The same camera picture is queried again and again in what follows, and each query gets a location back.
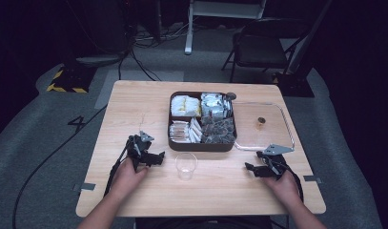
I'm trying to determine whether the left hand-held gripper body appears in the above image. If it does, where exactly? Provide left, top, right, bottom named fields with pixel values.
left=126, top=130, right=158, bottom=173

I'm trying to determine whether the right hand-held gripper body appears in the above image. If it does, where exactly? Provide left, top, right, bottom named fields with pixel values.
left=255, top=143, right=296, bottom=181

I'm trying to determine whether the person's right hand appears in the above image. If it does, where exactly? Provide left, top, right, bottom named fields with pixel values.
left=263, top=169, right=303, bottom=208

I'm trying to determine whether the person's left hand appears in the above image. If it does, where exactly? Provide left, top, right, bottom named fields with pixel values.
left=112, top=156, right=149, bottom=198

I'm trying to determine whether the clear plastic cup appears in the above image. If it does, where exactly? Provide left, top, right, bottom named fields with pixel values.
left=174, top=152, right=198, bottom=182

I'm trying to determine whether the clear tray lid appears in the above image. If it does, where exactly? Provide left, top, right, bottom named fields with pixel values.
left=229, top=100, right=296, bottom=153

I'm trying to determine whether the pile of clear packets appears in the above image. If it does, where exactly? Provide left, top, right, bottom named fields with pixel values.
left=169, top=120, right=192, bottom=144

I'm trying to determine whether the brown compartment tray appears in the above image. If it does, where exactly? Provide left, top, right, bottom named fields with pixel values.
left=167, top=91, right=238, bottom=153

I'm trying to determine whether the row of white sachets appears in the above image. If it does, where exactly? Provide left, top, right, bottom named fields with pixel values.
left=188, top=116, right=203, bottom=144

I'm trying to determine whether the grey tape piece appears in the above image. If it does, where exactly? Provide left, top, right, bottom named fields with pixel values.
left=72, top=182, right=97, bottom=193
left=302, top=174, right=323, bottom=185

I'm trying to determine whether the pile of dark packets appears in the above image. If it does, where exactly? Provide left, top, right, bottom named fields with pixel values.
left=200, top=115, right=236, bottom=145

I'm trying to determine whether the pile of white yellow packets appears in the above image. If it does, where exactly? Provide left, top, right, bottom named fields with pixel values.
left=170, top=94, right=202, bottom=118

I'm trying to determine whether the pile of silver packets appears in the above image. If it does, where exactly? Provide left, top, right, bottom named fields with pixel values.
left=199, top=92, right=233, bottom=119

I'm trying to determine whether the black stand with base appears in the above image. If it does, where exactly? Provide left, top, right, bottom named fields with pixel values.
left=272, top=0, right=333, bottom=98

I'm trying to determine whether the yellow black striped stand base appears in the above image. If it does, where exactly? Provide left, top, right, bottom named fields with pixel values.
left=45, top=61, right=98, bottom=94

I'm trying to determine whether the black folding chair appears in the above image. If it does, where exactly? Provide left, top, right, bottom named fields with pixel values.
left=221, top=16, right=314, bottom=84

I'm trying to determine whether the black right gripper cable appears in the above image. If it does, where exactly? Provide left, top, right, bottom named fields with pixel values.
left=271, top=160, right=306, bottom=204

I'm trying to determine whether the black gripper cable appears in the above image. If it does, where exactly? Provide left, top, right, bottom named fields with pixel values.
left=103, top=142, right=133, bottom=198
left=271, top=160, right=306, bottom=204

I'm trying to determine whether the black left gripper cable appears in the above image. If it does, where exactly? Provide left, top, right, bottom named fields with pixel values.
left=103, top=142, right=133, bottom=198

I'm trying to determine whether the long black floor cable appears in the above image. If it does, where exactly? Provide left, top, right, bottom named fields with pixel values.
left=11, top=104, right=109, bottom=229

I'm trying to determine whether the white desk frame leg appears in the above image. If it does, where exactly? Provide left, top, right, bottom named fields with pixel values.
left=184, top=0, right=268, bottom=56

